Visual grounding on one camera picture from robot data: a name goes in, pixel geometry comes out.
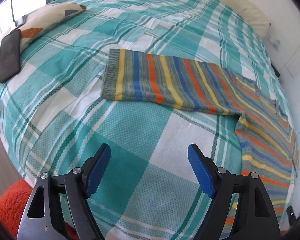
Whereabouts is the striped knit sweater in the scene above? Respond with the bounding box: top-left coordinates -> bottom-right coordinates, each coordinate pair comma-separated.
97,49 -> 298,239

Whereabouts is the orange shaggy rug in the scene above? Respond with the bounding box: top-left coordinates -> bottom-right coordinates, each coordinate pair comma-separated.
0,177 -> 78,239

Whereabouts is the teal plaid bedspread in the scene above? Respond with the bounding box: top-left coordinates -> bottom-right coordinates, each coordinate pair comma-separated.
0,0 -> 295,239

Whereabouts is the black smartphone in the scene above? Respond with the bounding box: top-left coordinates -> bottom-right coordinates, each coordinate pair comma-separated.
0,29 -> 21,83

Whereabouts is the patterned beige cushion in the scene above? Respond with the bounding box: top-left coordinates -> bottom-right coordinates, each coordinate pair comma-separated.
0,3 -> 86,56

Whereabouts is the wall switch panel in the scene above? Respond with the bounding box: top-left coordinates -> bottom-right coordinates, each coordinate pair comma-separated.
268,35 -> 281,51

